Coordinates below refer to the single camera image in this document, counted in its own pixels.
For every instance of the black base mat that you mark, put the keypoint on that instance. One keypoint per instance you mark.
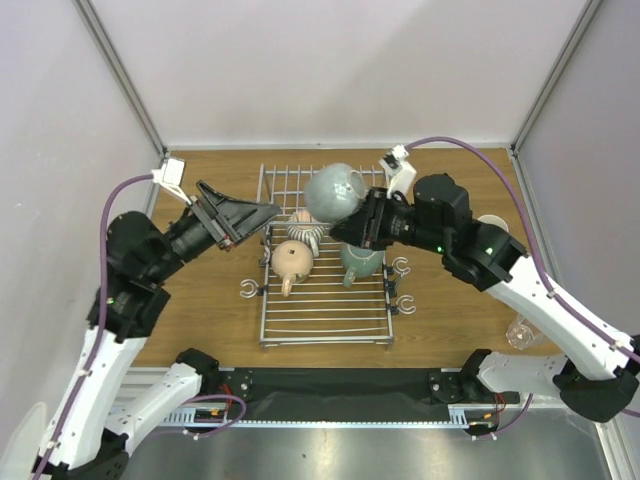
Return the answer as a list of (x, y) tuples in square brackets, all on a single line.
[(388, 386)]

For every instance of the white ribbed mug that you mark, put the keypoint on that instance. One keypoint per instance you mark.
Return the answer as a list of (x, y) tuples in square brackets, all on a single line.
[(302, 227)]

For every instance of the clear glass cup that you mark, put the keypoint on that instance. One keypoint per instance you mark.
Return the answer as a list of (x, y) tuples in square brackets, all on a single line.
[(522, 334)]

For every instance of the metal wire dish rack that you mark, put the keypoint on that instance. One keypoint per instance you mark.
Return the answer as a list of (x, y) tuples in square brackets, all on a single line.
[(320, 310)]

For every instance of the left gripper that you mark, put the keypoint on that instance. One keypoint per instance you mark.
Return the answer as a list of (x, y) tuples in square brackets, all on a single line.
[(241, 217)]

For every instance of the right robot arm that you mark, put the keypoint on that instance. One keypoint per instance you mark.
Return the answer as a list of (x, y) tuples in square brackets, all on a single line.
[(596, 374)]

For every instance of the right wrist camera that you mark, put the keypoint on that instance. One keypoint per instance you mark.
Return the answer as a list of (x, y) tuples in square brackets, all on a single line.
[(401, 174)]

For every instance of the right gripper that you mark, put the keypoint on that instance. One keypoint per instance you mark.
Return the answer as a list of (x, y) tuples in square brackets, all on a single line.
[(376, 218)]

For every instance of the teal ceramic mug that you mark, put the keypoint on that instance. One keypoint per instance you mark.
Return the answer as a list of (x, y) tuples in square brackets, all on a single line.
[(359, 263)]

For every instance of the white cable duct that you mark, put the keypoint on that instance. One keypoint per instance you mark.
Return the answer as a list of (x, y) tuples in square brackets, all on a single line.
[(203, 417)]

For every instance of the beige ceramic mug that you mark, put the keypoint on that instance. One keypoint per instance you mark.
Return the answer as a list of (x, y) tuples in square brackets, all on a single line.
[(292, 262)]

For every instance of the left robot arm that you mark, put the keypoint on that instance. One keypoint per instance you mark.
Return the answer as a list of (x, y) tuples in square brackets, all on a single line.
[(136, 260)]

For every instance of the orange mug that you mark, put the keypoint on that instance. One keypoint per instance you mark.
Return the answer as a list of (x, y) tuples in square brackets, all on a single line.
[(495, 220)]

